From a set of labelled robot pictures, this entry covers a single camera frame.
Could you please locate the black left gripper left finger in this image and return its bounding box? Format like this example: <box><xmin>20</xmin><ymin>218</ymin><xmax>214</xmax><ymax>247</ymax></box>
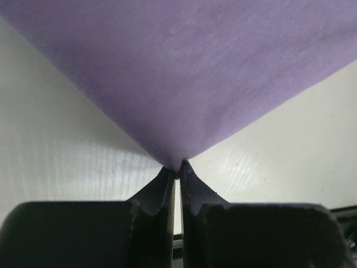
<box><xmin>125</xmin><ymin>167</ymin><xmax>175</xmax><ymax>267</ymax></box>

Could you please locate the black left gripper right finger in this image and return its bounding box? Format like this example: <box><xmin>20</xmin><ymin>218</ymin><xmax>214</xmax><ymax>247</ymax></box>
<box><xmin>180</xmin><ymin>160</ymin><xmax>229</xmax><ymax>267</ymax></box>

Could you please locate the lavender t shirt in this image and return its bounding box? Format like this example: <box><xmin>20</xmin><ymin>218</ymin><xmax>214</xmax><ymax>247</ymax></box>
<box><xmin>1</xmin><ymin>1</ymin><xmax>356</xmax><ymax>169</ymax></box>

